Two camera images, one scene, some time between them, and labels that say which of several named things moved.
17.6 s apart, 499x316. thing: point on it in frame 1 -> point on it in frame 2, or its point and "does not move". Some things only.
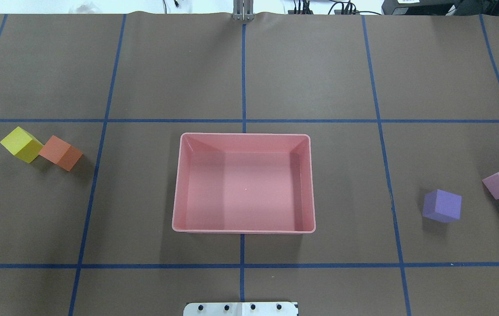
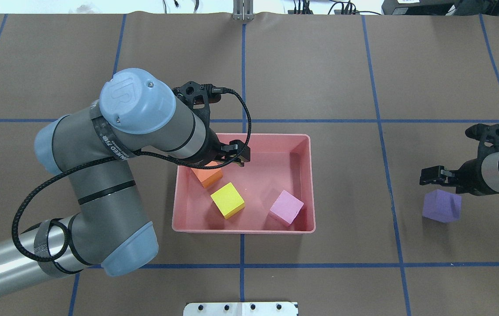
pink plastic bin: (251, 183) does not move
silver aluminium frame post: (243, 10) does not move
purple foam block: (442, 206) does not move
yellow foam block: (22, 144) -> (229, 201)
